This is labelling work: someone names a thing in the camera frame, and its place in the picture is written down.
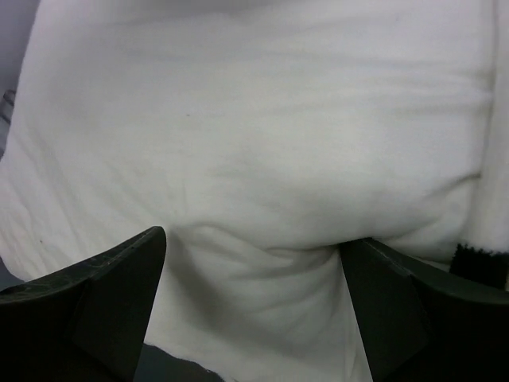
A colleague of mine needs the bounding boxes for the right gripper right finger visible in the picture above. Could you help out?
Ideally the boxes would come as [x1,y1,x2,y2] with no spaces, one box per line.
[339,239,508,382]

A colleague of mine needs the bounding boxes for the white pillow insert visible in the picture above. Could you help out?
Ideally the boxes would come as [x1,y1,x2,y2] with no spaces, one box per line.
[1,1,508,381]

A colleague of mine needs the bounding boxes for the black white checkered pillowcase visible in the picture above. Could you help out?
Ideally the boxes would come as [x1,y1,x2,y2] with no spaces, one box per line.
[449,1,508,290]

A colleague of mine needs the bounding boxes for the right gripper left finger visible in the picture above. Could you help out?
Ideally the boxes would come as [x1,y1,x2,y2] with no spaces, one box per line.
[1,227,166,381]

